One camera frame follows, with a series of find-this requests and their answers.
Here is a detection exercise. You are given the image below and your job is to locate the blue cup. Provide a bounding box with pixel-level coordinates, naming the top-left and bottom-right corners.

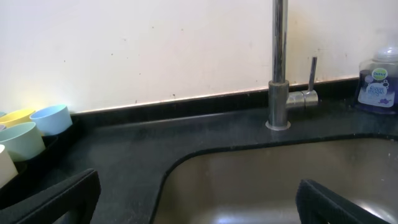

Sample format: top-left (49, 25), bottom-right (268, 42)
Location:
top-left (29, 105), bottom-right (73, 137)

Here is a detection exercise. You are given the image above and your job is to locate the black tray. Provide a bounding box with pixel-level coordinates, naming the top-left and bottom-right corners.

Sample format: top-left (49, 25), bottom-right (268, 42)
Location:
top-left (0, 116), bottom-right (85, 209)

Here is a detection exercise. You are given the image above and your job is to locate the steel tap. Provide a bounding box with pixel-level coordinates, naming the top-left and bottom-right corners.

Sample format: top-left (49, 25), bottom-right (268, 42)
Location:
top-left (265, 0), bottom-right (320, 131)

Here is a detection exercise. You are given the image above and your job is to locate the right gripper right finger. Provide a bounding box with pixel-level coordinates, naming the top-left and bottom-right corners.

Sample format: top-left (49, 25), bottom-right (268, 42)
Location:
top-left (295, 179), bottom-right (393, 224)

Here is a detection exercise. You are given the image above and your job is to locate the steel sink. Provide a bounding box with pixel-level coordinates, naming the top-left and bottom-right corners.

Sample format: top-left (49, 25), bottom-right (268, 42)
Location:
top-left (149, 133), bottom-right (398, 224)

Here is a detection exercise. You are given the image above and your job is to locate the white cup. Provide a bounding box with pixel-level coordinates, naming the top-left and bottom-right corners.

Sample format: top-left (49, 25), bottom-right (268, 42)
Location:
top-left (0, 144), bottom-right (19, 189)

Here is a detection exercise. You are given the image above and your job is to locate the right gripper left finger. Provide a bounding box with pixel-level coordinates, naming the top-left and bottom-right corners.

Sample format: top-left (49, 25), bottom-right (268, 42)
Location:
top-left (0, 169), bottom-right (102, 224)

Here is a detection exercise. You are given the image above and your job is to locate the yellow cup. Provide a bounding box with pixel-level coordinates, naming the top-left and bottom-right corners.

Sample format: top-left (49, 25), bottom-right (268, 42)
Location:
top-left (0, 108), bottom-right (37, 128)

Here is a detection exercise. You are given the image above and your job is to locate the blue soap bottle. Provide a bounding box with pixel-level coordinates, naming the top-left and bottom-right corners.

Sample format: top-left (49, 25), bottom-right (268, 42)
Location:
top-left (353, 46), bottom-right (398, 115)

